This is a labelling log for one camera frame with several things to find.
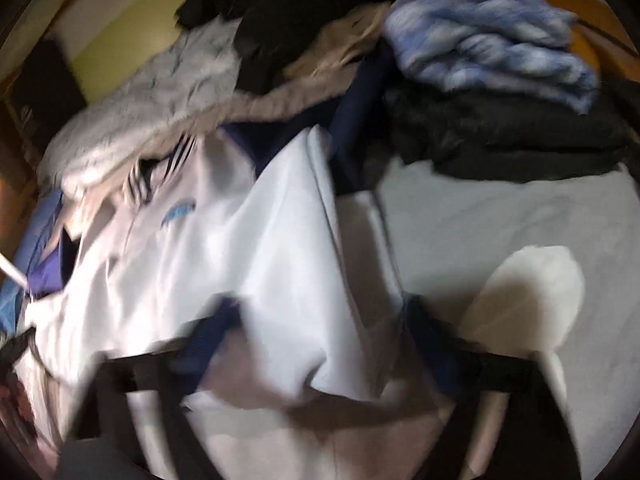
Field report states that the blue pillow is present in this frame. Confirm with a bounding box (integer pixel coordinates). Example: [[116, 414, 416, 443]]
[[0, 190, 66, 331]]

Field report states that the black pillow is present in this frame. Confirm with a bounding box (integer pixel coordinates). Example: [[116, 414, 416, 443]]
[[10, 40, 88, 156]]

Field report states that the navy and white track jacket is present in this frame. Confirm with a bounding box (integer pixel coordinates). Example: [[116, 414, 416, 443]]
[[15, 45, 451, 480]]

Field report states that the dark grey puffer jacket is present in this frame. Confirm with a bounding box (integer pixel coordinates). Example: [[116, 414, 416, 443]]
[[385, 80, 636, 183]]

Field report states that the beige garment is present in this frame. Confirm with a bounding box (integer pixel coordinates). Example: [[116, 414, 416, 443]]
[[215, 2, 396, 121]]

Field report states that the black jacket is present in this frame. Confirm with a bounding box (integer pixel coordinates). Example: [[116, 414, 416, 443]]
[[175, 0, 416, 96]]

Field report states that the blue plaid shirt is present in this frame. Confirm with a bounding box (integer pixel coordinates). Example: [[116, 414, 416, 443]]
[[382, 0, 601, 113]]

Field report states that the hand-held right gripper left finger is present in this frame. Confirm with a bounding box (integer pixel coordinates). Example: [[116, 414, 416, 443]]
[[60, 302, 243, 480]]

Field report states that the purple cloth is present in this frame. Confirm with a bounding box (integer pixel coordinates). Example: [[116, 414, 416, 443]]
[[27, 230, 81, 296]]

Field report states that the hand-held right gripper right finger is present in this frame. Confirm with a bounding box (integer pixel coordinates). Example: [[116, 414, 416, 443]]
[[406, 299, 582, 480]]

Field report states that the light grey duvet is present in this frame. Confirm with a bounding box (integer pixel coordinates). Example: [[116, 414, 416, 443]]
[[37, 20, 251, 196]]

